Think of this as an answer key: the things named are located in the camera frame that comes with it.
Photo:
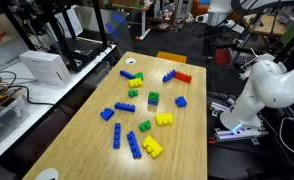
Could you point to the white cardboard box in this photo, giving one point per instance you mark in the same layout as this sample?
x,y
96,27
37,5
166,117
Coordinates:
x,y
46,67

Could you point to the red lego brick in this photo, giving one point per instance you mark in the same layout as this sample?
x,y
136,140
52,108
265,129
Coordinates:
x,y
183,77

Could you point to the small green lego brick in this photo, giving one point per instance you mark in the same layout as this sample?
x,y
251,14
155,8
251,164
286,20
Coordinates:
x,y
132,93
145,125

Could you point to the white paper sheet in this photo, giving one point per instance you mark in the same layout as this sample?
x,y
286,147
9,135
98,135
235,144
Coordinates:
x,y
70,21

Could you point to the clear plastic bin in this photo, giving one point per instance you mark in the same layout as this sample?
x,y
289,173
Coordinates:
x,y
3,116

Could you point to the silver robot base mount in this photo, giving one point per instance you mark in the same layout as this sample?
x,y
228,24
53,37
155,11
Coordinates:
x,y
230,135

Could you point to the white table grommet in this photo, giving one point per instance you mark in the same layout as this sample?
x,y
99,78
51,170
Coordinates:
x,y
130,61
47,174

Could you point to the orange chair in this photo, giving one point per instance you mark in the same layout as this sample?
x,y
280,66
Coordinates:
x,y
172,56

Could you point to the yellow three-stud lego brick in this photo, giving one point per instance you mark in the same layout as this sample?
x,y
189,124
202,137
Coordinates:
x,y
164,119
135,83
152,146

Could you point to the long blue lego brick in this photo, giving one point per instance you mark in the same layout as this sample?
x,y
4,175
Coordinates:
x,y
116,135
169,76
127,74
125,107
134,144

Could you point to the red bin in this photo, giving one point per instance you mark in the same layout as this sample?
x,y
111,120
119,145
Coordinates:
x,y
223,56

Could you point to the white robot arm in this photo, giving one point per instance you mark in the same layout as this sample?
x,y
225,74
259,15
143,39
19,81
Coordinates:
x,y
273,86

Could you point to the short blue lego brick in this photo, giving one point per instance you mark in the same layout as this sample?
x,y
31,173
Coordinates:
x,y
107,114
153,102
181,101

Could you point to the wooden background table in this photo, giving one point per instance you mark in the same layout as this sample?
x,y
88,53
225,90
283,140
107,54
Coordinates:
x,y
265,25

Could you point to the white side table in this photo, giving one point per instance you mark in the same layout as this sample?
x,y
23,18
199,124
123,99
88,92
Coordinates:
x,y
43,91

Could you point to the white bin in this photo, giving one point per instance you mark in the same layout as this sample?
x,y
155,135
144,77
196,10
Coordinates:
x,y
217,13

